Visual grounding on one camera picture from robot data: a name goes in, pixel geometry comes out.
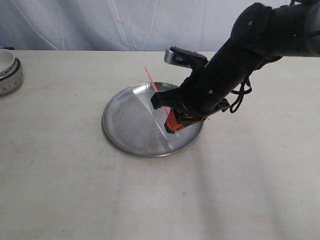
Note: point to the white fabric backdrop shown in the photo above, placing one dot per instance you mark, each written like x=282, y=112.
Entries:
x=117, y=25

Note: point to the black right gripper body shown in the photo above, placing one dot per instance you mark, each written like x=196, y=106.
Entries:
x=173, y=100

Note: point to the silver embossed metal bowl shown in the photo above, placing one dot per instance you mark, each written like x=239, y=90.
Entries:
x=13, y=79

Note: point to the thin red plastic stick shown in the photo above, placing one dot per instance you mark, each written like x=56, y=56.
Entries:
x=166, y=109

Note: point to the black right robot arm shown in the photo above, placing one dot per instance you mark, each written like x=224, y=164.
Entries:
x=260, y=35

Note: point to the white ceramic bowl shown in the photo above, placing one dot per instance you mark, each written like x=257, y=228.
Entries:
x=7, y=61

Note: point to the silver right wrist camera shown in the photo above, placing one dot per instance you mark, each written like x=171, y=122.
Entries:
x=184, y=58

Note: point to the round steel plate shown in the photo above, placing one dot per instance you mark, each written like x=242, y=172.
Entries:
x=131, y=124

